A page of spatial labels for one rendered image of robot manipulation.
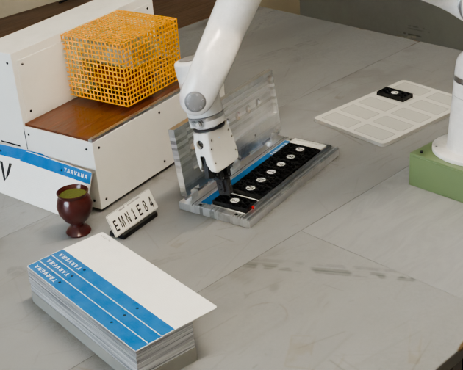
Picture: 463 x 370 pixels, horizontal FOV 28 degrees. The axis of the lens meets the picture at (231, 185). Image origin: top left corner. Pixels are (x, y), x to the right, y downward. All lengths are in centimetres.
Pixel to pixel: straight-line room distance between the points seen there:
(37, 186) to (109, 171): 20
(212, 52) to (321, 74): 110
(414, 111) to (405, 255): 77
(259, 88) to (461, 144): 56
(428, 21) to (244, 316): 310
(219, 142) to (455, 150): 58
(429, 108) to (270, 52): 74
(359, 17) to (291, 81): 205
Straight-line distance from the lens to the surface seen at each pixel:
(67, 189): 221
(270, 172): 234
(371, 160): 246
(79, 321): 183
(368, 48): 328
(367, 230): 214
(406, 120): 268
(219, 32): 202
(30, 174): 239
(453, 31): 470
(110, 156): 228
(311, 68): 311
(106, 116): 234
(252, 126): 246
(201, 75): 198
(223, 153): 213
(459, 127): 227
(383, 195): 229
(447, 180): 227
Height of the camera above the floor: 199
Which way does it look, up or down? 27 degrees down
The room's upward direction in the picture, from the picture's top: 4 degrees counter-clockwise
